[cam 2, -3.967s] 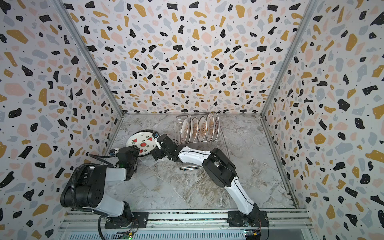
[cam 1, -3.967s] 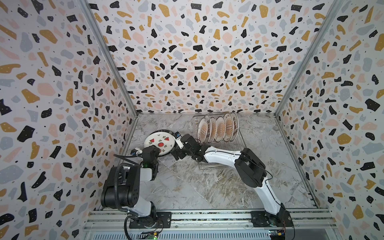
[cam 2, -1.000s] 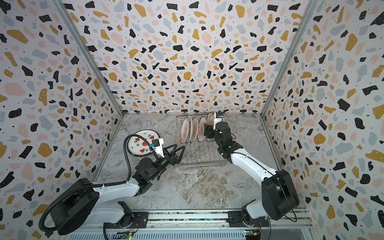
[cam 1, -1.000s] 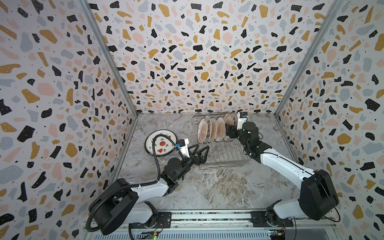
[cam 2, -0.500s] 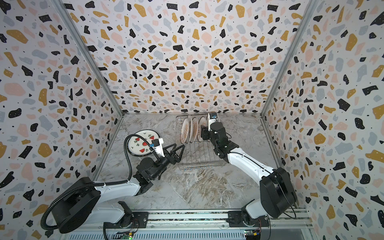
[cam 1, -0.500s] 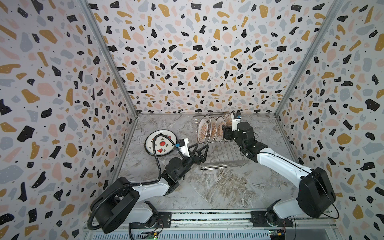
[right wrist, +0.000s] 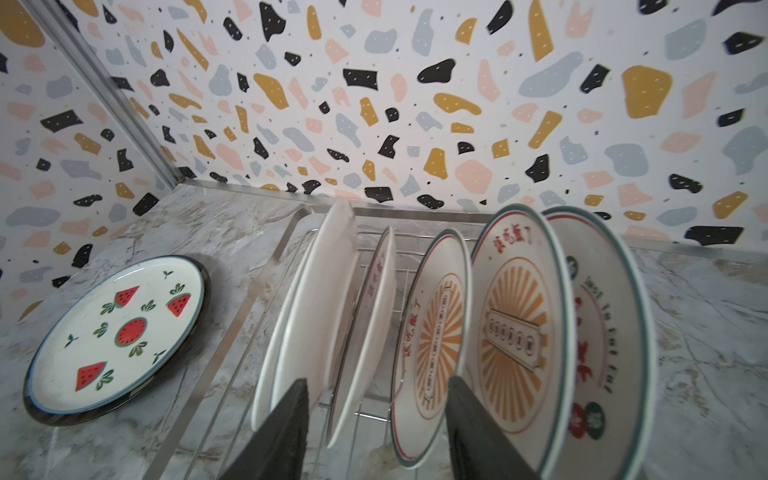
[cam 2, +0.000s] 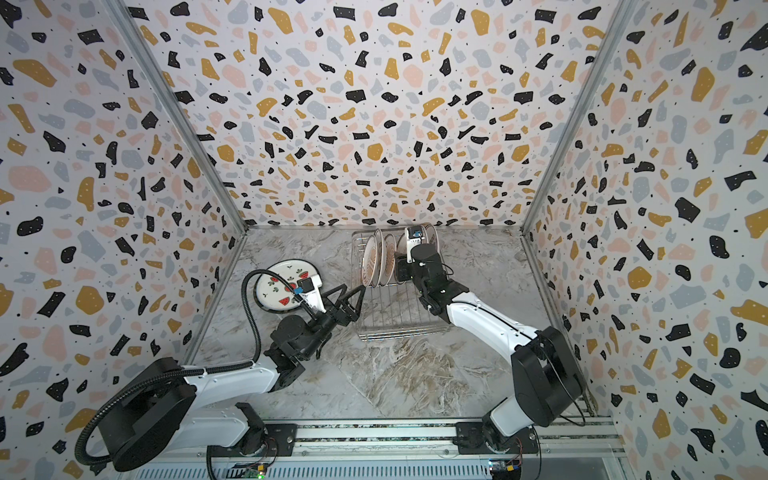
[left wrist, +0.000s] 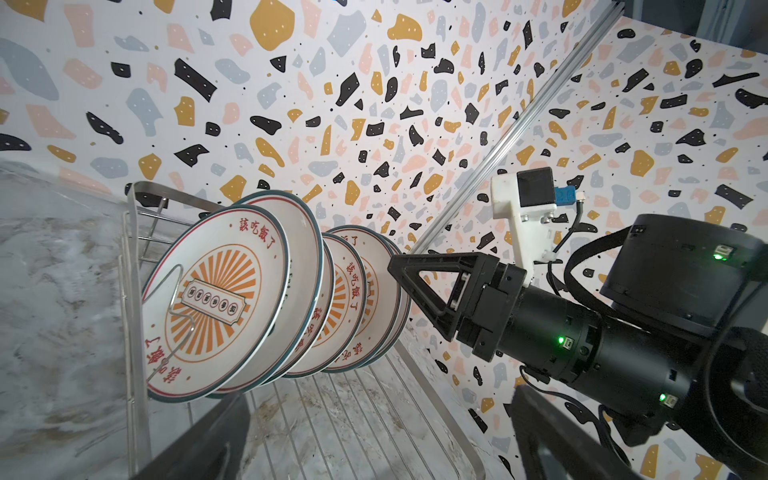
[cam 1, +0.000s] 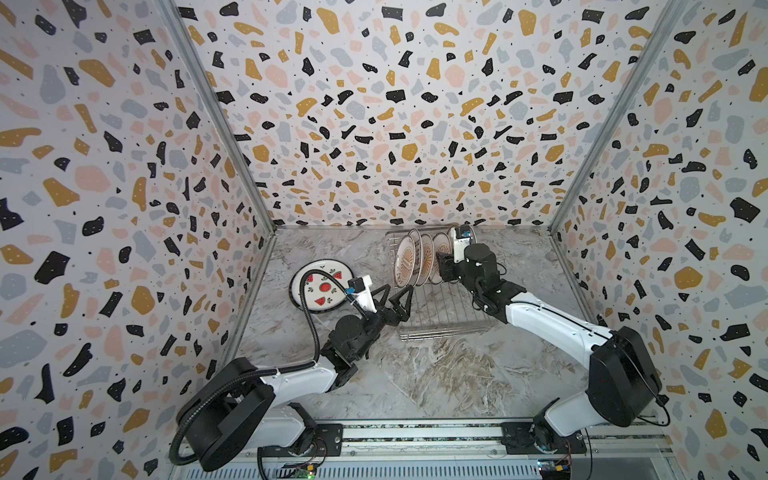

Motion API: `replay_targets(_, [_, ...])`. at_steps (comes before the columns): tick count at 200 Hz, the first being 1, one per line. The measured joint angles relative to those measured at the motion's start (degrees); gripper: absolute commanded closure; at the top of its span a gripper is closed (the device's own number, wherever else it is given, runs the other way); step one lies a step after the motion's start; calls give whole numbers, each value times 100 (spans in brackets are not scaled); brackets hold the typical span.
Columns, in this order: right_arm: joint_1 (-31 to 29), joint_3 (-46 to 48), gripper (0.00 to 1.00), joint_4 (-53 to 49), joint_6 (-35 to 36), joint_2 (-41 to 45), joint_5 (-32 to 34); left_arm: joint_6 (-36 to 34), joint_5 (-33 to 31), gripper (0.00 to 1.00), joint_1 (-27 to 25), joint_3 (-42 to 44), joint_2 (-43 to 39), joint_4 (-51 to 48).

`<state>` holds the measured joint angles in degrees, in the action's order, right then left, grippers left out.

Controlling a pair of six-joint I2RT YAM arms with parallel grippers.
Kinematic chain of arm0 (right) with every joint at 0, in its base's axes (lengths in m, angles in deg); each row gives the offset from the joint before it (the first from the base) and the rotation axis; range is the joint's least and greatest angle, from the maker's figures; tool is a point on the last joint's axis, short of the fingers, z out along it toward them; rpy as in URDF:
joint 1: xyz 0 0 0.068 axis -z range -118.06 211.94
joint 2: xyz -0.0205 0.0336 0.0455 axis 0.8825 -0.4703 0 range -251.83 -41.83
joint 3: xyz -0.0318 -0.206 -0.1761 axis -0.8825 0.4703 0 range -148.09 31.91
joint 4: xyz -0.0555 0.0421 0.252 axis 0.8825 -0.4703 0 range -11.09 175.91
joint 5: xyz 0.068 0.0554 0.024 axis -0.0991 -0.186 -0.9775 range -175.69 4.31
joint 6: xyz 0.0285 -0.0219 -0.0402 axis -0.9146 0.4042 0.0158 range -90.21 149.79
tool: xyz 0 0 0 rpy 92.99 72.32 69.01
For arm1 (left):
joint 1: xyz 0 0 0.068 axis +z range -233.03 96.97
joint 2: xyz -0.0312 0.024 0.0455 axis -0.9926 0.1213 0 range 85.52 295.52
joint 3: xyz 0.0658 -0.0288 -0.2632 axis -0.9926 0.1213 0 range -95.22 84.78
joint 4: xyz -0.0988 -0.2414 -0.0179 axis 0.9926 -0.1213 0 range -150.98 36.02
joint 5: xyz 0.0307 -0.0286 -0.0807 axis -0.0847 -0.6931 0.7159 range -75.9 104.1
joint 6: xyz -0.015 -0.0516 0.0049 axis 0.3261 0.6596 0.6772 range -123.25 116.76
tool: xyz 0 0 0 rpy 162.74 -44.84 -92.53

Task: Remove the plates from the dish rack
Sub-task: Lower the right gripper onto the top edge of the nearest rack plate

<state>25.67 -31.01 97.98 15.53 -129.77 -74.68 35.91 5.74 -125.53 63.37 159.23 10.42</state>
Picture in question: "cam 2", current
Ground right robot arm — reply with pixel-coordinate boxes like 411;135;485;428
395;244;585;453

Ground aluminium corner post right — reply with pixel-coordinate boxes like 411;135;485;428
521;0;637;238

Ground white plate red characters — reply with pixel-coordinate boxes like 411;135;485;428
394;229;411;284

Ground wire dish rack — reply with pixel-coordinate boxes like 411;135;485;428
350;226;449;341

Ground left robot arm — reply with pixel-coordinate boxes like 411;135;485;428
74;285;366;472

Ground aluminium corner post left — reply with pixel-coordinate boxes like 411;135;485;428
102;1;248;236

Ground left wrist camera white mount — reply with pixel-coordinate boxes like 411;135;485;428
293;275;326;315

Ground aluminium corner post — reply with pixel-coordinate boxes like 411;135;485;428
102;1;248;236
521;0;637;238

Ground orange sunburst plate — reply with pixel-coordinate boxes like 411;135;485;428
361;230;383;288

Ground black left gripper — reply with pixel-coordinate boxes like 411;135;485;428
298;284;361;363

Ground white plate red rim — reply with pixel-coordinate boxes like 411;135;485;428
379;234;397;286

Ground patterned plate rack rear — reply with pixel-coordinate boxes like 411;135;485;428
426;224;440;252

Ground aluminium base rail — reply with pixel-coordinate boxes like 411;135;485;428
131;417;633;479

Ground watermelon pattern plate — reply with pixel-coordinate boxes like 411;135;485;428
253;259;322;313

